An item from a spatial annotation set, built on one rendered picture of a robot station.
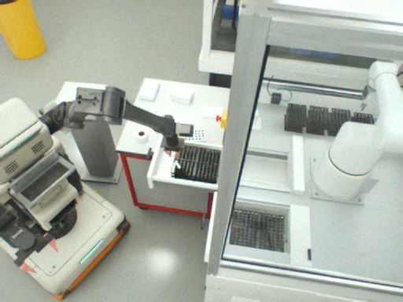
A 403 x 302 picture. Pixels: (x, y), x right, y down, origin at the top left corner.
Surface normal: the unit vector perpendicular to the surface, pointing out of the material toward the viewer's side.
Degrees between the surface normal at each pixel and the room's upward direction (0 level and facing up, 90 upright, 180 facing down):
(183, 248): 0
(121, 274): 0
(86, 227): 0
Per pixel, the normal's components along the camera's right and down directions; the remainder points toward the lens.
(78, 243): 0.04, -0.60
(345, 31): -0.15, 0.79
